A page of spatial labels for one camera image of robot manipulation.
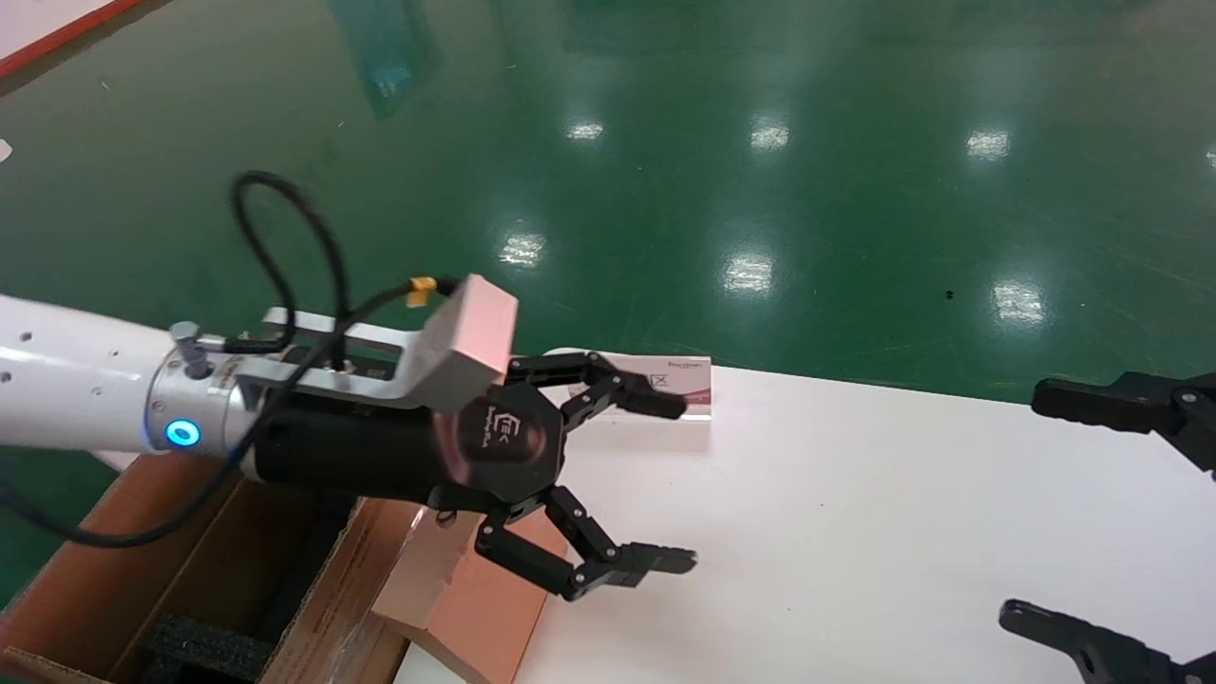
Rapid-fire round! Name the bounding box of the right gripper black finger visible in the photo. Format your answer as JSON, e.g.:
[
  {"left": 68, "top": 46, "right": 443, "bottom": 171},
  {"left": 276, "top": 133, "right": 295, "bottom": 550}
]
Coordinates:
[
  {"left": 1031, "top": 370, "right": 1216, "bottom": 474},
  {"left": 997, "top": 598, "right": 1216, "bottom": 684}
]

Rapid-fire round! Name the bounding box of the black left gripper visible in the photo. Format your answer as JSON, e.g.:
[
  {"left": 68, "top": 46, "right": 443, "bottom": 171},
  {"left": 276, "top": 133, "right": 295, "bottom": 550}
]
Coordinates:
[{"left": 252, "top": 351, "right": 700, "bottom": 603}]

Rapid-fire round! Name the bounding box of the small cardboard box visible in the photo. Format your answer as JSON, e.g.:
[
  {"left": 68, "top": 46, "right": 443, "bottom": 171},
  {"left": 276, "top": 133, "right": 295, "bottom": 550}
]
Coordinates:
[{"left": 370, "top": 502, "right": 571, "bottom": 684}]

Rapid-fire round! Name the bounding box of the large open cardboard box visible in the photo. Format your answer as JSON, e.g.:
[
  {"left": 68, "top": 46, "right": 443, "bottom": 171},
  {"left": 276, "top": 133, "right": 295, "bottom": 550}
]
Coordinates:
[{"left": 0, "top": 451, "right": 428, "bottom": 684}]

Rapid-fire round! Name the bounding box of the white acrylic sign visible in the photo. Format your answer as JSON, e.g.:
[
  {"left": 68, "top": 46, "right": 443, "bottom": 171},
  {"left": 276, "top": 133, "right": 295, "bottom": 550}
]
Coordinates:
[{"left": 543, "top": 348, "right": 713, "bottom": 424}]

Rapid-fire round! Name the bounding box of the black foam insert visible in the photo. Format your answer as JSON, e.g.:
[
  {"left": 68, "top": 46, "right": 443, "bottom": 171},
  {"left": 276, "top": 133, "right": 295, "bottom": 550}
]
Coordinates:
[{"left": 142, "top": 492, "right": 364, "bottom": 684}]

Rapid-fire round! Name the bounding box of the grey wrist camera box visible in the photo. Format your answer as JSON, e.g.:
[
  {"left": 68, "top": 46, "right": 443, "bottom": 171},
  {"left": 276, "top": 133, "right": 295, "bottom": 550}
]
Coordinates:
[{"left": 399, "top": 274, "right": 520, "bottom": 411}]

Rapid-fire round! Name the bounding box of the silver camera bracket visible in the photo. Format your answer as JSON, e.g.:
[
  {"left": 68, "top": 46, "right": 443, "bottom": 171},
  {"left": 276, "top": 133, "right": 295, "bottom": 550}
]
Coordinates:
[{"left": 236, "top": 306, "right": 424, "bottom": 411}]

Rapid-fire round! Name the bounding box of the black looped cable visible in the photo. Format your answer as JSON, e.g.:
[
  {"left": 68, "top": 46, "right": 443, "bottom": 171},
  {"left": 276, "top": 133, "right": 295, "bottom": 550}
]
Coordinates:
[{"left": 220, "top": 171, "right": 351, "bottom": 373}]

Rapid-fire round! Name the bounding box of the silver cable connector plug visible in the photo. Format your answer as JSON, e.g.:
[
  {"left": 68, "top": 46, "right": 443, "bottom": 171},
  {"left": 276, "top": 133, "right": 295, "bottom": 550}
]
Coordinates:
[{"left": 169, "top": 321, "right": 229, "bottom": 381}]

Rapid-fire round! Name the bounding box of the black yellow-tagged cable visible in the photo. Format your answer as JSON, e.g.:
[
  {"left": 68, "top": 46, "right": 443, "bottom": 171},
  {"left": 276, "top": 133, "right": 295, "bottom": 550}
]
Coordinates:
[{"left": 0, "top": 275, "right": 464, "bottom": 552}]

